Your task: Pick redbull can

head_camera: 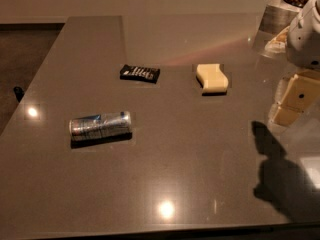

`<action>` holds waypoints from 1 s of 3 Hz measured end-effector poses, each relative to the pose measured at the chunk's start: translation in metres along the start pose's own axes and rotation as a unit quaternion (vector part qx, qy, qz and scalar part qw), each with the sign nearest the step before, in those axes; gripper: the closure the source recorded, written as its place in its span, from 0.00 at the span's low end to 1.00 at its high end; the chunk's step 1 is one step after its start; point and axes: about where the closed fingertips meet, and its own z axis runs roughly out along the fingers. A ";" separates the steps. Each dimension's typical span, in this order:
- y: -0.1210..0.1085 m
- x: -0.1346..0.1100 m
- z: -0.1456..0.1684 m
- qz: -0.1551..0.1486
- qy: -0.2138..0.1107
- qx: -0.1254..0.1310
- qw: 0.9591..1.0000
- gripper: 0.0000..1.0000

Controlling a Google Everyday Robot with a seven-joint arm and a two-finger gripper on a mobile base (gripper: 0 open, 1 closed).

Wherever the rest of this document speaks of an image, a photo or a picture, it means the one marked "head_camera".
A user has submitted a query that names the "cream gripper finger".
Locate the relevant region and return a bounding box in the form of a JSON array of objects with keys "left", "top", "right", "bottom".
[{"left": 270, "top": 104, "right": 301, "bottom": 127}]

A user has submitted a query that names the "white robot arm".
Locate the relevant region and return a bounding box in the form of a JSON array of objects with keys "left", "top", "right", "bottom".
[{"left": 269, "top": 0, "right": 320, "bottom": 127}]

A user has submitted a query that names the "silver blue redbull can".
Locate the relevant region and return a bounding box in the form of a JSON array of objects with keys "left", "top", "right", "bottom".
[{"left": 69, "top": 111, "right": 132, "bottom": 142}]

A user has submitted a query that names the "white snack packet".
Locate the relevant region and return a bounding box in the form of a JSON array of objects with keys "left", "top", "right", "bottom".
[{"left": 265, "top": 27, "right": 289, "bottom": 54}]

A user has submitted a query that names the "yellow sponge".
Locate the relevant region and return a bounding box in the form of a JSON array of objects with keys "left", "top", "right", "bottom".
[{"left": 196, "top": 64, "right": 229, "bottom": 94}]

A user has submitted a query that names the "metal container with coffee beans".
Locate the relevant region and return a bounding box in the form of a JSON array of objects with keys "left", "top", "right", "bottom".
[{"left": 259, "top": 0, "right": 309, "bottom": 34}]

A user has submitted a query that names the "black snack bar wrapper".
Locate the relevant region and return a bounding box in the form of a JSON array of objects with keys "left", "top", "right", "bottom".
[{"left": 120, "top": 65, "right": 160, "bottom": 84}]

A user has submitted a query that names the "small black object at table edge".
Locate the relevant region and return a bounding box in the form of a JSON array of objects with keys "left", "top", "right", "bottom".
[{"left": 13, "top": 86, "right": 24, "bottom": 102}]

